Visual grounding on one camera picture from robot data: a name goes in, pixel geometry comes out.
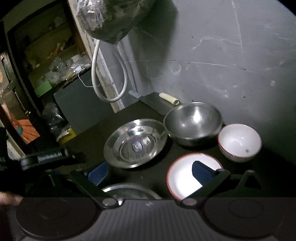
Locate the white ceramic bowl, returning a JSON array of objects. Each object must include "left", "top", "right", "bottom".
[
  {"left": 218, "top": 123, "right": 262, "bottom": 163},
  {"left": 166, "top": 153, "right": 223, "bottom": 200}
]

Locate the steel plate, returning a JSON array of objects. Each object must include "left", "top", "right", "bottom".
[
  {"left": 103, "top": 118, "right": 168, "bottom": 169},
  {"left": 102, "top": 183, "right": 161, "bottom": 201}
]

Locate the deep steel bowl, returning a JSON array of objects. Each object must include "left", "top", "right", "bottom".
[{"left": 163, "top": 102, "right": 223, "bottom": 147}]

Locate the yellow bin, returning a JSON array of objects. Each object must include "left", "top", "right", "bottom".
[{"left": 57, "top": 128, "right": 76, "bottom": 144}]

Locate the orange patterned panel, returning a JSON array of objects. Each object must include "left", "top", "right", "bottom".
[{"left": 1, "top": 103, "right": 40, "bottom": 144}]

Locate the dark grey cabinet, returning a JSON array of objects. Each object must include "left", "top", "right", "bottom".
[{"left": 54, "top": 70, "right": 114, "bottom": 135}]

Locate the green box on shelf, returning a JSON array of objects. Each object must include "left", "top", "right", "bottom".
[{"left": 35, "top": 80, "right": 52, "bottom": 97}]

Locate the cream rolled cloth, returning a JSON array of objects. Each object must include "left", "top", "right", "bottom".
[{"left": 159, "top": 93, "right": 180, "bottom": 105}]

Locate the hanging plastic bag of greens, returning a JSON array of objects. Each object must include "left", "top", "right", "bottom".
[{"left": 76, "top": 0, "right": 154, "bottom": 44}]

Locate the white looped hose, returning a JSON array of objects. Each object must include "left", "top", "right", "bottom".
[{"left": 91, "top": 39, "right": 129, "bottom": 103}]

